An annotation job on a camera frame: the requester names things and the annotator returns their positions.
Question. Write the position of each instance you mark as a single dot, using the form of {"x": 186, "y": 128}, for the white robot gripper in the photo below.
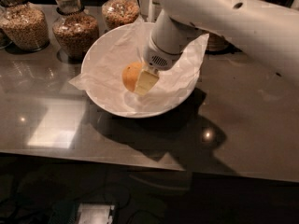
{"x": 162, "y": 59}

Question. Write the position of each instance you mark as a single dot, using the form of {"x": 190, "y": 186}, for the orange fruit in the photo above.
{"x": 130, "y": 75}

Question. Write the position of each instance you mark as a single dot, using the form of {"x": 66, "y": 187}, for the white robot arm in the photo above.
{"x": 266, "y": 32}

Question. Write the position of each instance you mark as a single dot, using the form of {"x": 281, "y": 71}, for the large white bowl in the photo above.
{"x": 141, "y": 109}

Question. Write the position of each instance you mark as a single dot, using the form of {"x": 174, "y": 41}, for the white crumpled paper liner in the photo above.
{"x": 106, "y": 66}

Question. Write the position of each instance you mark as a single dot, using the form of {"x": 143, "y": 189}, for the clear glass bottle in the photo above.
{"x": 156, "y": 9}

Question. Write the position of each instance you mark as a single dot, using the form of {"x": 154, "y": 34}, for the glass jar of mixed cereal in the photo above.
{"x": 117, "y": 13}

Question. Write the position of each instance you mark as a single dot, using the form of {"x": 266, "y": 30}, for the tall stack of paper bowls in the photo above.
{"x": 216, "y": 43}

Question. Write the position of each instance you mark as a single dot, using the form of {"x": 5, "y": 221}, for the glass jar of brown granola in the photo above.
{"x": 74, "y": 29}

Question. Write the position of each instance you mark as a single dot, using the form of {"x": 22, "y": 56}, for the glass jar of light cereal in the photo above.
{"x": 25, "y": 26}

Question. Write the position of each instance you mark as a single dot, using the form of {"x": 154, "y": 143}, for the glass jar at left edge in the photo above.
{"x": 4, "y": 39}

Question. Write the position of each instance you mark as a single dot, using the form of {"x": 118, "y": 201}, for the grey box under table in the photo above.
{"x": 83, "y": 213}

